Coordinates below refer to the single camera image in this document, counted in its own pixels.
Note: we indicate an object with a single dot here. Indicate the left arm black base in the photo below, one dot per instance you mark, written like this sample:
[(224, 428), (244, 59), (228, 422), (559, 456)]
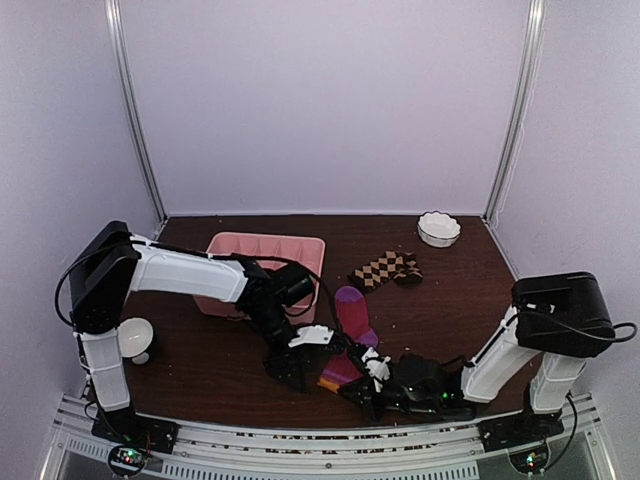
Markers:
[(142, 432)]

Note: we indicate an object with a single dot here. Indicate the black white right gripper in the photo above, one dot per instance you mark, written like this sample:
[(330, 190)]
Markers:
[(366, 399)]

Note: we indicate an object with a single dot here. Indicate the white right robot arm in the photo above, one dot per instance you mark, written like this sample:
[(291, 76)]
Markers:
[(562, 317)]

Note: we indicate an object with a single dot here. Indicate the brown checkered sock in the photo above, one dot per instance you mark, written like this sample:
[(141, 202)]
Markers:
[(396, 267)]

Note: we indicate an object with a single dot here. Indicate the white scalloped bowl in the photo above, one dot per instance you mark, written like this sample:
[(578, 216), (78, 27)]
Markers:
[(438, 230)]

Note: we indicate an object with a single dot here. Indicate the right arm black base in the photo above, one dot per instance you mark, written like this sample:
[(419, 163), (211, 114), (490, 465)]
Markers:
[(516, 430)]

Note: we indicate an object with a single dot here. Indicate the aluminium front frame rail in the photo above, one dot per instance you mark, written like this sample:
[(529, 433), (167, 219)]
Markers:
[(422, 451)]

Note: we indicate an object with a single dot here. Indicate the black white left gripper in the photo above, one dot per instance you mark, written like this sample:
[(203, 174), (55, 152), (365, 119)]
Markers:
[(279, 369)]

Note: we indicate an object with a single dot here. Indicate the magenta purple sock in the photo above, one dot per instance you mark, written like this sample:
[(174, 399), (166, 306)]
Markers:
[(352, 311)]

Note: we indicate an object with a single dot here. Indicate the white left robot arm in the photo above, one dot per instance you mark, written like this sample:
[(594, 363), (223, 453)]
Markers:
[(117, 262)]

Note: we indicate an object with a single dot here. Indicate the aluminium right corner post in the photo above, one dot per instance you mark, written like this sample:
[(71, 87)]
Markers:
[(524, 87)]

